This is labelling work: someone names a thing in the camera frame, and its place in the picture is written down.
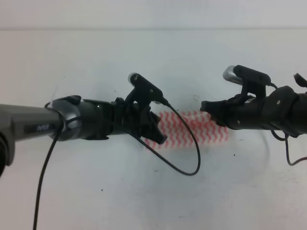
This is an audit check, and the black right camera cable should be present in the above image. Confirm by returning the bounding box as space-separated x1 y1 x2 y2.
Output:
268 82 307 166

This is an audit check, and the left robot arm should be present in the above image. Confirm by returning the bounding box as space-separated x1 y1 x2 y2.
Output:
0 95 166 171

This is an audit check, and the pink white wavy-striped towel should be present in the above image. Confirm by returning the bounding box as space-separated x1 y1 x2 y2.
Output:
144 110 231 150

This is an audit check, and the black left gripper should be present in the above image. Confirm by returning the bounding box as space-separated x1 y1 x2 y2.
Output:
112 98 167 144

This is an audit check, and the black left camera cable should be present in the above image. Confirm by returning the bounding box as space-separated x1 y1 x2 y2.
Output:
32 97 201 230

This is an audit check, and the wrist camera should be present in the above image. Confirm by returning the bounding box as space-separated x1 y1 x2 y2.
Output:
223 65 271 98
128 73 165 104

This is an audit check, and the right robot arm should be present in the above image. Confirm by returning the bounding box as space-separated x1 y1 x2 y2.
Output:
200 66 307 138

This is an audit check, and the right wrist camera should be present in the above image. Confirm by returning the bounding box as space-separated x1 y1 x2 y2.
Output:
223 65 271 98

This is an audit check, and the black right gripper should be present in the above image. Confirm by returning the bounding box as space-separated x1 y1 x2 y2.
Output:
200 98 266 130

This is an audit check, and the black camera cable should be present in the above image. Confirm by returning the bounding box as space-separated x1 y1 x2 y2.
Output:
268 82 307 166
32 97 201 230

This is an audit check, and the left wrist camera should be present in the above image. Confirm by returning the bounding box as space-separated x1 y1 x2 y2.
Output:
128 73 165 104

